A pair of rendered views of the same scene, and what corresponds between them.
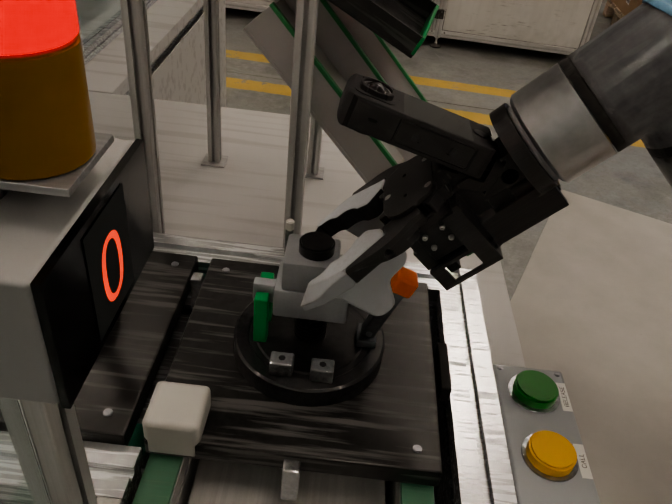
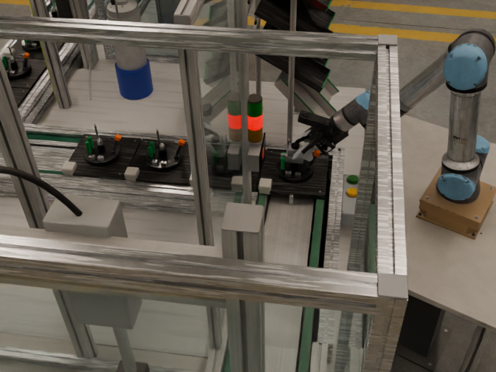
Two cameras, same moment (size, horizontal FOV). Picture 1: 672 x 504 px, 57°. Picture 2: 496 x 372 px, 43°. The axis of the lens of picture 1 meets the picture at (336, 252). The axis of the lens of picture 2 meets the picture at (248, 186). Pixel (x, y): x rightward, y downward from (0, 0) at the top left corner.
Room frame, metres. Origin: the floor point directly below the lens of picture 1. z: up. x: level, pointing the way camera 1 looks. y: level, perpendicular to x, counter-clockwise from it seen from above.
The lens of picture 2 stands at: (-1.33, -0.12, 2.50)
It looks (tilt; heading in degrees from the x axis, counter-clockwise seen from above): 43 degrees down; 10
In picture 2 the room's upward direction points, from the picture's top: 2 degrees counter-clockwise
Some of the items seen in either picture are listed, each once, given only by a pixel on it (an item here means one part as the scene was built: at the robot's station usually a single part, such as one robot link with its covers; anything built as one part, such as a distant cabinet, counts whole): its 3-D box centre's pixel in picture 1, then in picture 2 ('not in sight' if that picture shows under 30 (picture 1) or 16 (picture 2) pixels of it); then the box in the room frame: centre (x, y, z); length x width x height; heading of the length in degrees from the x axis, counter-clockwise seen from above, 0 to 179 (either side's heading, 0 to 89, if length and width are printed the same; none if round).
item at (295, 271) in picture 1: (302, 272); (292, 151); (0.42, 0.03, 1.06); 0.08 x 0.04 x 0.07; 90
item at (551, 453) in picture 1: (549, 455); (352, 193); (0.33, -0.20, 0.96); 0.04 x 0.04 x 0.02
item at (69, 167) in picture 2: not in sight; (100, 146); (0.42, 0.76, 1.01); 0.24 x 0.24 x 0.13; 0
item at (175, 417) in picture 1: (177, 418); (265, 186); (0.32, 0.11, 0.97); 0.05 x 0.05 x 0.04; 0
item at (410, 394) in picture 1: (307, 354); (294, 173); (0.42, 0.01, 0.96); 0.24 x 0.24 x 0.02; 0
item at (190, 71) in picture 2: not in sight; (226, 140); (-0.06, 0.16, 1.47); 0.61 x 0.03 x 1.03; 0
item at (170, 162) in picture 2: not in sight; (162, 151); (0.42, 0.52, 1.01); 0.24 x 0.24 x 0.13; 0
